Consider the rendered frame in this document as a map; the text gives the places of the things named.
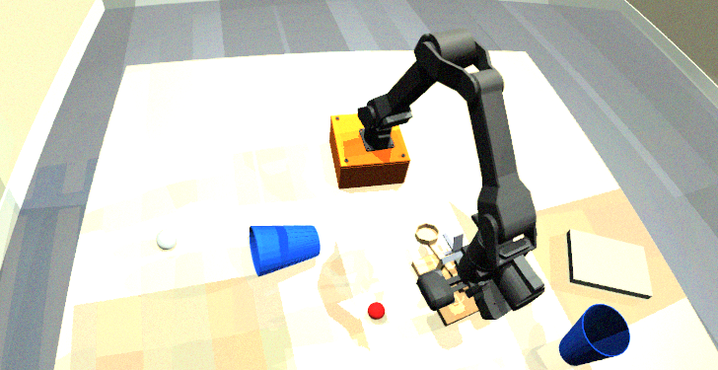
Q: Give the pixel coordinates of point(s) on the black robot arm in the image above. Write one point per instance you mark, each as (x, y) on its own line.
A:
(505, 208)

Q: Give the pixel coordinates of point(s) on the red ball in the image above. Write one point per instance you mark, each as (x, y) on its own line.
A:
(376, 311)

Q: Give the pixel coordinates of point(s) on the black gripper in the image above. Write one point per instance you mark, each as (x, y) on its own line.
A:
(438, 291)

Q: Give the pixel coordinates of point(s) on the white ball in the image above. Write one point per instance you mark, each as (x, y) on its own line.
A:
(166, 239)

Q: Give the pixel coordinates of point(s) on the blue plastic cup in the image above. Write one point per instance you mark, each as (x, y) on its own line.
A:
(600, 333)
(281, 246)

